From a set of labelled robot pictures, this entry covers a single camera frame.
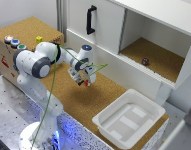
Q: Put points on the white cabinet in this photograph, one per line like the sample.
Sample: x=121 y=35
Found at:
x=155 y=20

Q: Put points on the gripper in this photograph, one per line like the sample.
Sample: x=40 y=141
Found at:
x=89 y=74

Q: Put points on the wooden drawer box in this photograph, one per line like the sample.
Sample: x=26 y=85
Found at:
x=26 y=28

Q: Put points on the purple block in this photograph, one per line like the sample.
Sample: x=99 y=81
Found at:
x=145 y=61

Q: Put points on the white sliding door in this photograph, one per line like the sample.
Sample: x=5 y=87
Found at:
x=106 y=23

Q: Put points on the blue button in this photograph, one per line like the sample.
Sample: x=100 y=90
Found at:
x=15 y=42

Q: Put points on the red button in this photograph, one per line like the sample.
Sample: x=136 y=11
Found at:
x=8 y=38

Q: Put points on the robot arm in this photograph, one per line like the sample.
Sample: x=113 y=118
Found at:
x=35 y=63

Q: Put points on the yellow block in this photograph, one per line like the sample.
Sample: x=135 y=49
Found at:
x=39 y=39

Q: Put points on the green button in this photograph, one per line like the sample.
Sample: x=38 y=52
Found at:
x=21 y=47

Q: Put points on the pink block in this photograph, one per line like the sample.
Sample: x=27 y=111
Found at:
x=81 y=81

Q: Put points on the white plastic box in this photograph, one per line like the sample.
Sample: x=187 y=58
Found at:
x=128 y=120

